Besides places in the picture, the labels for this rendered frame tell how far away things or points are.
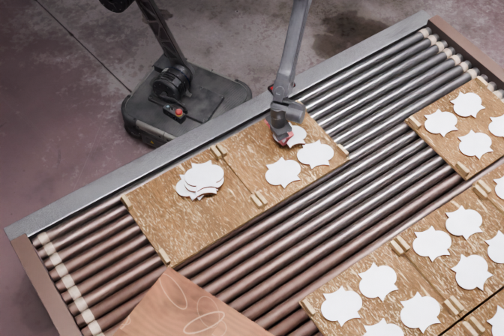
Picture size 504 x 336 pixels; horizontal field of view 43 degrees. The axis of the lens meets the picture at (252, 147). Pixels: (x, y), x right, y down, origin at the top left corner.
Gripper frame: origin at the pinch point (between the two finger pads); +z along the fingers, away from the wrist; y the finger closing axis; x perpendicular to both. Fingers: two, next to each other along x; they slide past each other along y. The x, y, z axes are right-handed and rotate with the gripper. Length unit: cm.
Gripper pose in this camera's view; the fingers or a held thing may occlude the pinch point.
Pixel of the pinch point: (279, 136)
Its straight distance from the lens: 252.6
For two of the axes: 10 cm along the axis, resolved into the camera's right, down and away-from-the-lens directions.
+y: -4.6, -7.0, 5.4
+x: -8.8, 4.1, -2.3
